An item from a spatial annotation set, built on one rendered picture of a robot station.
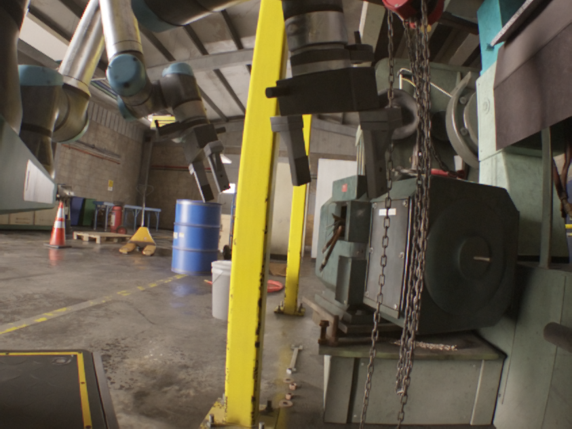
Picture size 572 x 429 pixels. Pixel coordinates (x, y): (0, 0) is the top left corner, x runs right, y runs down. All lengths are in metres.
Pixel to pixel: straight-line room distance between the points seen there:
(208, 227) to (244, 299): 3.17
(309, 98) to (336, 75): 0.05
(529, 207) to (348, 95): 1.22
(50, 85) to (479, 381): 1.50
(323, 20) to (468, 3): 1.82
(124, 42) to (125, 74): 0.08
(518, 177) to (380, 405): 1.03
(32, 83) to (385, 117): 0.65
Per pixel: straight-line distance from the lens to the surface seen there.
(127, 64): 0.72
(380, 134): 0.40
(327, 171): 7.00
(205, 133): 0.77
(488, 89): 1.76
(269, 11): 1.24
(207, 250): 4.21
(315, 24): 0.42
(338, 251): 1.34
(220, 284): 2.38
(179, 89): 0.83
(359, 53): 0.47
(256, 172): 1.03
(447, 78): 2.20
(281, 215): 7.07
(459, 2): 2.18
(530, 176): 1.60
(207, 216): 4.18
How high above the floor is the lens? 0.67
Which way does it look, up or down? 4 degrees up
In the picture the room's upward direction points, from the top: 5 degrees clockwise
